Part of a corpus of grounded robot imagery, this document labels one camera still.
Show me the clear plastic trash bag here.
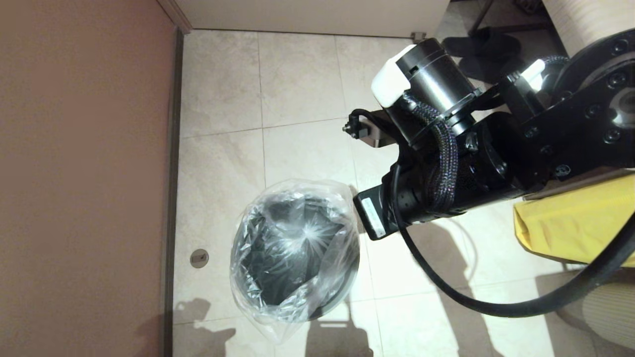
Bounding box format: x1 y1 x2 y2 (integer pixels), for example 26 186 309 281
229 178 361 344

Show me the black round trash bin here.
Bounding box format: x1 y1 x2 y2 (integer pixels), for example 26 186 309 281
231 191 361 321

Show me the yellow cloth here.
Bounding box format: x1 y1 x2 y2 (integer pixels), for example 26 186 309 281
513 174 635 269

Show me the brown wooden furniture base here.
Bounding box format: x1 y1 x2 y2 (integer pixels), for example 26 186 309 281
522 168 635 202

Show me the white door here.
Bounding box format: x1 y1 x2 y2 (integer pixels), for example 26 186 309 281
174 0 450 38

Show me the grey ribbed round stool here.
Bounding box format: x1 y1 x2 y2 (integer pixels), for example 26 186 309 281
556 282 635 351

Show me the beige striped upholstered furniture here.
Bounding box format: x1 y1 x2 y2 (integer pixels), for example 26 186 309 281
541 0 635 56

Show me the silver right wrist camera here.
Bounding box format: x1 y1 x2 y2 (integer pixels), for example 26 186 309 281
342 108 398 149

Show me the black braided right wrist cable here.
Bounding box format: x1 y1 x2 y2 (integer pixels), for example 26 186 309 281
403 94 458 215

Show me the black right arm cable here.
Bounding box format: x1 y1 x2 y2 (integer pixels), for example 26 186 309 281
391 164 635 318

